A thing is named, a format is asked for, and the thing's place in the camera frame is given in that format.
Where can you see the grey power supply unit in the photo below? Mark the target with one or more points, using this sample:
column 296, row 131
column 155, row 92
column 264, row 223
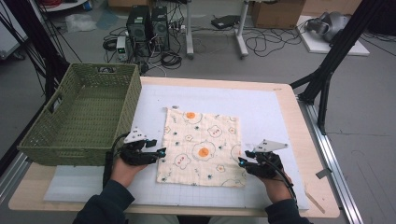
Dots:
column 121, row 48

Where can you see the grey rounded device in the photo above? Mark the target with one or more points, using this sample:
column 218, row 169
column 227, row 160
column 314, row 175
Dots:
column 333, row 25

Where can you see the white desk leg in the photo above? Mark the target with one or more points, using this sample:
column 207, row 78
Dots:
column 189, row 31
column 242, row 34

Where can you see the white grid mat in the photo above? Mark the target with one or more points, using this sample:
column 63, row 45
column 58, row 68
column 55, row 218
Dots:
column 218, row 99

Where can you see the green woven basket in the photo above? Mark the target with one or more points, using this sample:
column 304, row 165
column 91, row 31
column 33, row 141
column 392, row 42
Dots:
column 81, row 105

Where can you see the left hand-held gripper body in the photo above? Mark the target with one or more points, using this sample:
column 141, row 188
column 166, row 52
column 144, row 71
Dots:
column 137, row 154

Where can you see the clear plastic bag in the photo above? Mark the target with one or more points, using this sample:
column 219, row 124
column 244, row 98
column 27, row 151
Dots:
column 80, row 22

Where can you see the white floor board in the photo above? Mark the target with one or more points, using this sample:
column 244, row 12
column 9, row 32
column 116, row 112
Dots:
column 317, row 46

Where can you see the person's left hand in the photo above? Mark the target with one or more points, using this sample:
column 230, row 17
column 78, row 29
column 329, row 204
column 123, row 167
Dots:
column 124, row 174

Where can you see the flat black device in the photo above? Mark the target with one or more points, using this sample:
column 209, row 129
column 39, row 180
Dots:
column 224, row 21

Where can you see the aluminium rail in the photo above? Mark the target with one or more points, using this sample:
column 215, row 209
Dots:
column 336, row 174
column 12, row 174

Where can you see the person's legs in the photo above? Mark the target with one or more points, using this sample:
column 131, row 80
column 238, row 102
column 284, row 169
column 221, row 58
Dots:
column 162, row 219

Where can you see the person's right hand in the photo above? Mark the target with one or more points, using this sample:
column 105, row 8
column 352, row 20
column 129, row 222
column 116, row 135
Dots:
column 278, row 189

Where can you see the cream egg-print cloth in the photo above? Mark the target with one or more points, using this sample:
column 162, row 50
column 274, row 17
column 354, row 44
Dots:
column 202, row 149

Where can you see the brown cardboard box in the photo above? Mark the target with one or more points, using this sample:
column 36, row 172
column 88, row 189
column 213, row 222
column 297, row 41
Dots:
column 277, row 14

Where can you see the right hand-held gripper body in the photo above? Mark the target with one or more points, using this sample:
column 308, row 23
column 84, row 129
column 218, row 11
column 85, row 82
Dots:
column 264, row 166

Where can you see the grey tape piece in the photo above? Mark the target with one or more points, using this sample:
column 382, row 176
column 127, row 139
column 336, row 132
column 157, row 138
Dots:
column 323, row 173

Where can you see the black computer tower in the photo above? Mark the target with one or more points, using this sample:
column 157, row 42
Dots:
column 160, row 28
column 138, row 29

